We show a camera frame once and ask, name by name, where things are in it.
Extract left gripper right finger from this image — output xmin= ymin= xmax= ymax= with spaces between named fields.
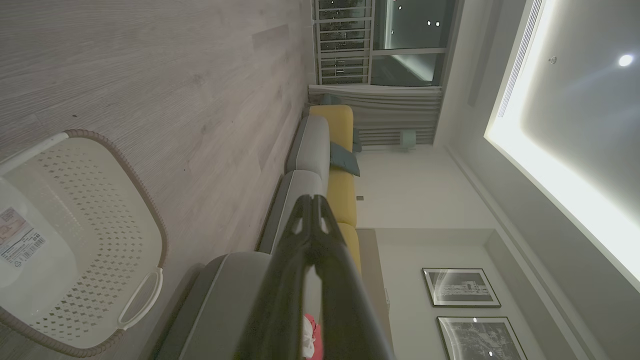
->
xmin=312 ymin=195 xmax=397 ymax=360

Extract yellow and grey sofa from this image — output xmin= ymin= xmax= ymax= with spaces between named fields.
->
xmin=255 ymin=103 xmax=364 ymax=277

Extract window with white railing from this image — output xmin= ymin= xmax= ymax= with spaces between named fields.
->
xmin=313 ymin=0 xmax=459 ymax=89

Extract long ceiling air vent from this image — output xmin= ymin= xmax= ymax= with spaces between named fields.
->
xmin=497 ymin=0 xmax=547 ymax=119

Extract paper label sticker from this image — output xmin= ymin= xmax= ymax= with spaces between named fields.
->
xmin=0 ymin=207 xmax=46 ymax=269

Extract black framed picture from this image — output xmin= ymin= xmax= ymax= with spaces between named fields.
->
xmin=436 ymin=316 xmax=529 ymax=360
xmin=422 ymin=267 xmax=502 ymax=309

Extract grey pleated curtain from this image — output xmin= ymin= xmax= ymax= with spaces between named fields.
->
xmin=307 ymin=83 xmax=444 ymax=147

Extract white perforated laundry basket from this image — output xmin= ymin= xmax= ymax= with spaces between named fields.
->
xmin=0 ymin=129 xmax=169 ymax=359

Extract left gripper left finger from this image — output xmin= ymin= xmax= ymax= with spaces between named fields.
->
xmin=234 ymin=194 xmax=314 ymax=360

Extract red and white garment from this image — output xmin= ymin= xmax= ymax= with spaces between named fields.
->
xmin=301 ymin=313 xmax=324 ymax=360

